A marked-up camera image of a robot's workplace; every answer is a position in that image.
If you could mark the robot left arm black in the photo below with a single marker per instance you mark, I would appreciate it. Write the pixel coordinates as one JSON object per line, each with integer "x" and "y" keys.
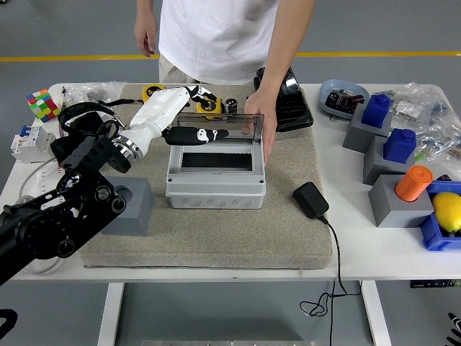
{"x": 54, "y": 223}

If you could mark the black table control panel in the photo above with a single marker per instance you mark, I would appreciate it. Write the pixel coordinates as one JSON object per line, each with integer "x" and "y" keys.
{"x": 432, "y": 283}

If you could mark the clear plastic bag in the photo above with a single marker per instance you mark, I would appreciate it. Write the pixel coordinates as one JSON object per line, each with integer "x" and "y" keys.
{"x": 90, "y": 92}

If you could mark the person's left forearm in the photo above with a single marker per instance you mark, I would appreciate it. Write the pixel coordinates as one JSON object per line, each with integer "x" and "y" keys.
{"x": 281, "y": 61}

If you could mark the grey block with round hole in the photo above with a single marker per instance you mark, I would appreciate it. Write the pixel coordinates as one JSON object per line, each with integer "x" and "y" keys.
{"x": 133, "y": 216}

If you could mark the yellow square tape measure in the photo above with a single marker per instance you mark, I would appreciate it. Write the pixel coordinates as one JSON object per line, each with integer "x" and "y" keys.
{"x": 148, "y": 93}

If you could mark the blue plastic bin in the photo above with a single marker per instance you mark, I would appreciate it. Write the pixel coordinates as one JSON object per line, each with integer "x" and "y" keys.
{"x": 434, "y": 234}

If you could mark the blue plastic block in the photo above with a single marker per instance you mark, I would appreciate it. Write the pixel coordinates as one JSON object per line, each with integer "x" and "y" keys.
{"x": 398, "y": 146}
{"x": 376, "y": 111}

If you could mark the grey-brown mat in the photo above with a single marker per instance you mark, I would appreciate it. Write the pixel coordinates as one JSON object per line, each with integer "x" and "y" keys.
{"x": 216, "y": 245}

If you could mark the person's right hand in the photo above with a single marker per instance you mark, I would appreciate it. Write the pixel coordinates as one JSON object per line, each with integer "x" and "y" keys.
{"x": 146, "y": 36}

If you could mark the white circuit breaker blue lever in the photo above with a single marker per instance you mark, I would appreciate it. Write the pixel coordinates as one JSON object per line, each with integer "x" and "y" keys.
{"x": 32, "y": 144}

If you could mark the yellow lemon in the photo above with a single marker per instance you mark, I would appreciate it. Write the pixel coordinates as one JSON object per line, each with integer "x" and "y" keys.
{"x": 446, "y": 210}

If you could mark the black glossy pad with stand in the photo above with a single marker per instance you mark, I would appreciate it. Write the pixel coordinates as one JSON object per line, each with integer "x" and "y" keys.
{"x": 291, "y": 108}

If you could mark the black power adapter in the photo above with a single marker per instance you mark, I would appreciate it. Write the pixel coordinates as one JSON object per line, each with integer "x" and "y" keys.
{"x": 309, "y": 200}

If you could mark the person's left hand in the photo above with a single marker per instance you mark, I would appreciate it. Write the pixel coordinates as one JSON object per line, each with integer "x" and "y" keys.
{"x": 264, "y": 115}

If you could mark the yellow tape measure round face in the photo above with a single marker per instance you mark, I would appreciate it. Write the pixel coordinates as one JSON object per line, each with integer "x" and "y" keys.
{"x": 212, "y": 107}

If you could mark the white printed package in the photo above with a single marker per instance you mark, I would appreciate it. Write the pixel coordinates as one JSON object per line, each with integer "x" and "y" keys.
{"x": 73, "y": 111}

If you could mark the robot right hand black fingers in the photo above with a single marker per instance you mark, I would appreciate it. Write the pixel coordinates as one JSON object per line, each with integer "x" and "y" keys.
{"x": 456, "y": 326}

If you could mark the clear bags of components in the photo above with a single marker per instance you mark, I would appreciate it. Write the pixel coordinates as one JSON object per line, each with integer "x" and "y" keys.
{"x": 432, "y": 119}

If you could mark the white table leg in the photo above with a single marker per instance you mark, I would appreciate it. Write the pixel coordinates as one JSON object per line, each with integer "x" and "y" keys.
{"x": 111, "y": 313}
{"x": 376, "y": 313}

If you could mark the white power strip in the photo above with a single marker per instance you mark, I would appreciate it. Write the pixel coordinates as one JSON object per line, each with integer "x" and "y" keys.
{"x": 47, "y": 180}

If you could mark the dark pen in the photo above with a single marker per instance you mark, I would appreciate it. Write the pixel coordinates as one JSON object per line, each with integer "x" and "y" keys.
{"x": 63, "y": 102}

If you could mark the grey block holder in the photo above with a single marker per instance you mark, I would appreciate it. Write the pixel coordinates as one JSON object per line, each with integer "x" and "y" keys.
{"x": 389, "y": 209}
{"x": 354, "y": 137}
{"x": 374, "y": 166}

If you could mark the small dark component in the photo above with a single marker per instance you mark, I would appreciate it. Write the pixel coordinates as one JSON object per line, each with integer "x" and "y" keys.
{"x": 444, "y": 177}

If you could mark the blue-grey bowl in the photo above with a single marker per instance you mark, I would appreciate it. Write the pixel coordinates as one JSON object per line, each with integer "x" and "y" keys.
{"x": 338, "y": 113}

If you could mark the smoked transparent box lid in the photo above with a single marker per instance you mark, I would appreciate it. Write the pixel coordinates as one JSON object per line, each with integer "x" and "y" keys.
{"x": 234, "y": 124}

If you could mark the large colourful puzzle cube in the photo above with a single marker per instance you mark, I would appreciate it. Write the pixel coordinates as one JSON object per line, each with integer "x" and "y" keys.
{"x": 43, "y": 106}

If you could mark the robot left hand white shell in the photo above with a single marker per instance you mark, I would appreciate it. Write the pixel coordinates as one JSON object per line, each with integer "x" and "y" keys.
{"x": 158, "y": 108}

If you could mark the small black cylindrical capacitor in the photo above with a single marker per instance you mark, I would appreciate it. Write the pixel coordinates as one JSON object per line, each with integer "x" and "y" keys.
{"x": 231, "y": 105}

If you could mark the person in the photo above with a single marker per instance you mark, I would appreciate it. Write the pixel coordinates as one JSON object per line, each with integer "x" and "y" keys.
{"x": 216, "y": 36}

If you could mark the person's right forearm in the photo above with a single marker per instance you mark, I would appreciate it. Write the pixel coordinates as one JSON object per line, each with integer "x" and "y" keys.
{"x": 146, "y": 9}

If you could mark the grey plastic junction box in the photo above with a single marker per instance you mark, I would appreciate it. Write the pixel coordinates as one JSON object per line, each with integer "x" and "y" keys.
{"x": 216, "y": 187}

